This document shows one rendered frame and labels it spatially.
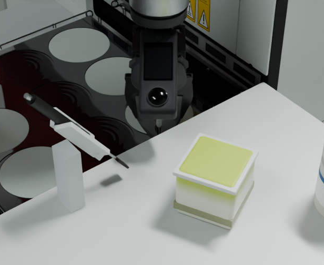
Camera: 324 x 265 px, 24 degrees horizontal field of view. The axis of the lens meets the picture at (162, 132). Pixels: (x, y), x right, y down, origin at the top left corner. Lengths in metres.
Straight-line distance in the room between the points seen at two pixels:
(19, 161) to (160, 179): 0.23
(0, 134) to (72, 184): 0.27
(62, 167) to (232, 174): 0.19
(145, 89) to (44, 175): 0.20
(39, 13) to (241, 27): 0.55
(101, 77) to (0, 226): 0.39
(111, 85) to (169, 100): 0.28
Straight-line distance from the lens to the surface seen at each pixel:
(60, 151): 0.85
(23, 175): 1.04
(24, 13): 1.52
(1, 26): 1.49
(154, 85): 0.93
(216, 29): 1.13
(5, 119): 1.14
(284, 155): 0.97
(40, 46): 1.28
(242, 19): 1.08
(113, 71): 1.21
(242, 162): 0.86
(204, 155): 0.86
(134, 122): 1.11
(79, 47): 1.27
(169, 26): 0.94
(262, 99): 1.06
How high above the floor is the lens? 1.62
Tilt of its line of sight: 41 degrees down
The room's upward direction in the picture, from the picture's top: straight up
